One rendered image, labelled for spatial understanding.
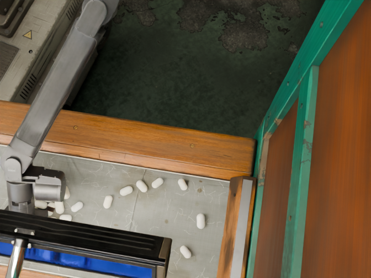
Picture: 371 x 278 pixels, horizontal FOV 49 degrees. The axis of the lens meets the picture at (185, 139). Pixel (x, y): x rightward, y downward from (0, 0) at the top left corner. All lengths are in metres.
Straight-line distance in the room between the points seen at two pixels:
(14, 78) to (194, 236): 0.88
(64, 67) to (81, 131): 0.30
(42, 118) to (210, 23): 1.34
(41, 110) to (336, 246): 0.65
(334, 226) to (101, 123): 0.78
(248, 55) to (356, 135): 1.63
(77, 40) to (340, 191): 0.58
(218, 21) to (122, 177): 1.21
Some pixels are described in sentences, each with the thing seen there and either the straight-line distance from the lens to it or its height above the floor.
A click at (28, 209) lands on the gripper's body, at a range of 1.02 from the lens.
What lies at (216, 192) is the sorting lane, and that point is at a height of 0.74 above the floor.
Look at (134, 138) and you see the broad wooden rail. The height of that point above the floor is 0.76.
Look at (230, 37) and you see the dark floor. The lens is 2.05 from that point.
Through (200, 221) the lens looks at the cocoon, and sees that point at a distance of 1.03.
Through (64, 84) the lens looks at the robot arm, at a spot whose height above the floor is 1.03.
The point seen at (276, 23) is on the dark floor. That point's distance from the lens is 2.12.
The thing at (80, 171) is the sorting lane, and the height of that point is 0.74.
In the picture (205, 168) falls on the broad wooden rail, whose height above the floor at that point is 0.76.
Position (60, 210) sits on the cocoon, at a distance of 1.09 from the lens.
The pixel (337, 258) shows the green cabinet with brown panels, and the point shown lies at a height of 1.40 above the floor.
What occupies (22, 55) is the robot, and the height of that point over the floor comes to 0.47.
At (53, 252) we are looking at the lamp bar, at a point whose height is 1.09.
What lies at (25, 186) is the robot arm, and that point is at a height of 0.89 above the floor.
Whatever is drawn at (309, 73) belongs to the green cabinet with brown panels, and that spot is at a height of 1.27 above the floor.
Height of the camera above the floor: 1.79
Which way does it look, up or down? 75 degrees down
